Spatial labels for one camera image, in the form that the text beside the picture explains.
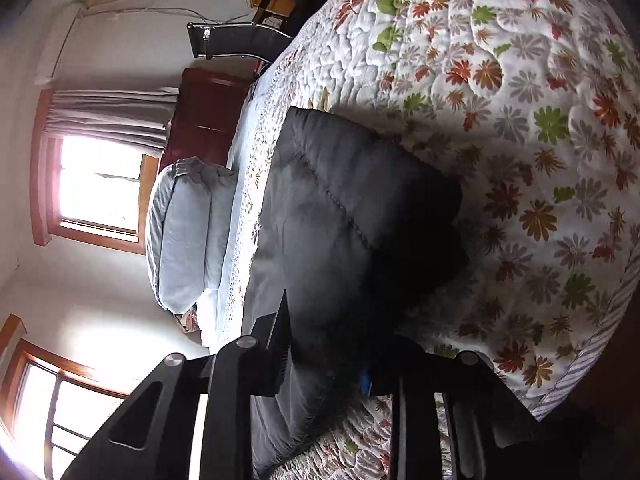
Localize wooden framed window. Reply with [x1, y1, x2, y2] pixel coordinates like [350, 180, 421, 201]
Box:
[30, 91, 160, 256]
[0, 314, 133, 480]

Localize black metal chair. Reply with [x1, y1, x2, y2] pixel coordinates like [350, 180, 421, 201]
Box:
[186, 0, 321, 61]

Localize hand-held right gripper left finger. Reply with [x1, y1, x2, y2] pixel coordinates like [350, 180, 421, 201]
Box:
[59, 290, 292, 480]

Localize grey curtain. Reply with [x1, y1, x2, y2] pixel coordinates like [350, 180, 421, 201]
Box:
[48, 87, 180, 157]

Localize light grey pillow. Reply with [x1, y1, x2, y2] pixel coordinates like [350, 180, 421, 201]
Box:
[146, 157, 237, 315]

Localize floral quilted bedspread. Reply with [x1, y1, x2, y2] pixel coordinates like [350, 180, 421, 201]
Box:
[216, 0, 640, 480]

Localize dark red wooden headboard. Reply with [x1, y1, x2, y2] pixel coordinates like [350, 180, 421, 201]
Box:
[159, 67, 252, 170]

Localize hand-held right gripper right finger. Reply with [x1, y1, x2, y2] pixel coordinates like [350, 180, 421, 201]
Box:
[361, 339, 586, 480]

